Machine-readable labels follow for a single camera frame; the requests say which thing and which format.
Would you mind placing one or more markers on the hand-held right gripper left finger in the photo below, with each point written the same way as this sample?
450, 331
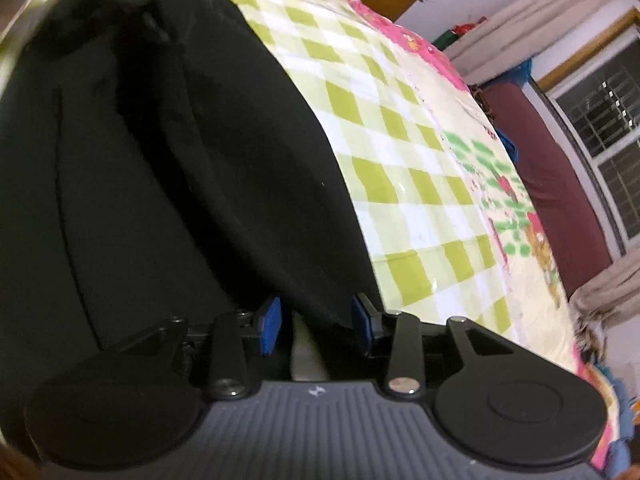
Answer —
270, 326

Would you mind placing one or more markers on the beige curtain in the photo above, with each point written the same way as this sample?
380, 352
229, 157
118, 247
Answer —
607, 290
525, 25

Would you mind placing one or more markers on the blue cloth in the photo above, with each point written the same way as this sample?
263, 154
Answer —
517, 72

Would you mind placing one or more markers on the green checked printed blanket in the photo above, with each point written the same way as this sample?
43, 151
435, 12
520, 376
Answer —
400, 160

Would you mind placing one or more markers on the black pants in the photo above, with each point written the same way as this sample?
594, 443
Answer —
165, 170

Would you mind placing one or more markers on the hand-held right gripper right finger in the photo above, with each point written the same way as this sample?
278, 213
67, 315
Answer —
362, 321

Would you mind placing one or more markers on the maroon bed headboard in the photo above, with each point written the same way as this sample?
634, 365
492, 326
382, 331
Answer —
555, 185

